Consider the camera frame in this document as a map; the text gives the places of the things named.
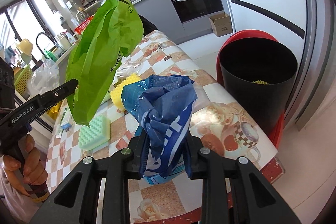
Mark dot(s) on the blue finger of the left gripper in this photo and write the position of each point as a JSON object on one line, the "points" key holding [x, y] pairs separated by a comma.
{"points": [[35, 107]]}

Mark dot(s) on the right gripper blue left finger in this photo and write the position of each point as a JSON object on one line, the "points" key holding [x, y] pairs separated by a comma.
{"points": [[75, 200]]}

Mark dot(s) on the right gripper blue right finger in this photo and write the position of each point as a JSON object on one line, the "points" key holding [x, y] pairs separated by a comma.
{"points": [[234, 191]]}

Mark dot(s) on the green sponge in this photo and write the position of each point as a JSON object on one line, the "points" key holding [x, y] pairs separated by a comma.
{"points": [[95, 134]]}

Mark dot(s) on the blue plastic bag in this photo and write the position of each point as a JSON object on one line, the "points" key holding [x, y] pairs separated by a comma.
{"points": [[162, 106]]}

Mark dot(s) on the green plastic bag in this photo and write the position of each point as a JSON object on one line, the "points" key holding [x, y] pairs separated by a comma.
{"points": [[113, 33]]}

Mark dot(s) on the pink sleeved left forearm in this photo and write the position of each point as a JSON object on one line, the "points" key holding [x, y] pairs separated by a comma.
{"points": [[20, 206]]}

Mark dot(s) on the black trash bin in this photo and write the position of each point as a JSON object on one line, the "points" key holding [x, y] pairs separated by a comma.
{"points": [[259, 73]]}

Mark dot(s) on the person's left hand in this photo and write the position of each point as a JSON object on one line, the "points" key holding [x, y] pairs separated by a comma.
{"points": [[33, 171]]}

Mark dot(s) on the yellow green basket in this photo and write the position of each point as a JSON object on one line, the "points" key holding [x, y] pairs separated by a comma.
{"points": [[21, 79]]}

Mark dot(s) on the crumpled clear plastic bag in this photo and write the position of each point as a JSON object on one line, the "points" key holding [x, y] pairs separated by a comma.
{"points": [[45, 78]]}

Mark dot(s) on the white green carton box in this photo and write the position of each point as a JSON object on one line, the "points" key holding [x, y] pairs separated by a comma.
{"points": [[66, 122]]}

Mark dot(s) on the red plastic stool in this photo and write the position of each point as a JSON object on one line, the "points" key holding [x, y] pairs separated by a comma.
{"points": [[276, 133]]}

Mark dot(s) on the checkered patterned tablecloth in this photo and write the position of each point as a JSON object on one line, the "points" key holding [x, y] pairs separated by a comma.
{"points": [[217, 119]]}

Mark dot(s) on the yellow bowl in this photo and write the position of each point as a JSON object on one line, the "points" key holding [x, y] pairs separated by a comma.
{"points": [[25, 46]]}

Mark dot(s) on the black faucet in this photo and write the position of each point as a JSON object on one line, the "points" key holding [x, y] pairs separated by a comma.
{"points": [[45, 43]]}

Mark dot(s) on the red plastic basket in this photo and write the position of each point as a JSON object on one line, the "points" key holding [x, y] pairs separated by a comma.
{"points": [[83, 25]]}

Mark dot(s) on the yellow mesh scrubber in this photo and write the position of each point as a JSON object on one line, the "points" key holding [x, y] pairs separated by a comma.
{"points": [[260, 82]]}

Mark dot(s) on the black garment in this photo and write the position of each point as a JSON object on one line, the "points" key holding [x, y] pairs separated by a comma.
{"points": [[148, 27]]}

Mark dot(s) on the cardboard box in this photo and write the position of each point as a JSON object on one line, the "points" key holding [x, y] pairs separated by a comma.
{"points": [[221, 24]]}

